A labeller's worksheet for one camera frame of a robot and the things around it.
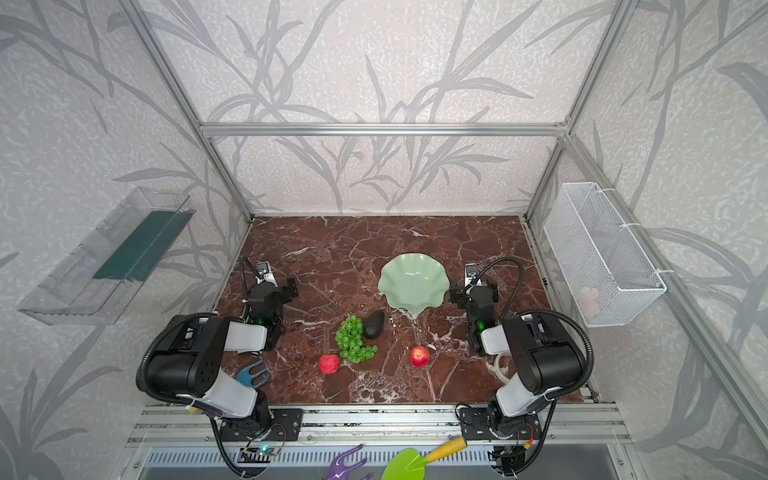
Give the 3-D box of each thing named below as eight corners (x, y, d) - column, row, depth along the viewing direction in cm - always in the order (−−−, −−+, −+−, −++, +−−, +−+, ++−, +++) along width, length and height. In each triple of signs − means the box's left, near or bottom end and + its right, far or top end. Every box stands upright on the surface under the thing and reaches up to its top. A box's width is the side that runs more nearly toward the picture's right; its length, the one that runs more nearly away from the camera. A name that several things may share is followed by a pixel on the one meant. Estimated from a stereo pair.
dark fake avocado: (362, 336, 90) (361, 332, 87) (373, 313, 95) (373, 308, 92) (375, 341, 89) (374, 337, 86) (386, 317, 94) (385, 312, 91)
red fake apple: (414, 371, 84) (415, 365, 80) (408, 355, 87) (409, 349, 83) (430, 364, 86) (432, 358, 81) (424, 349, 88) (425, 342, 84)
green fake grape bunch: (348, 371, 84) (346, 365, 80) (331, 335, 90) (328, 329, 86) (378, 352, 87) (377, 346, 83) (359, 319, 94) (357, 312, 90)
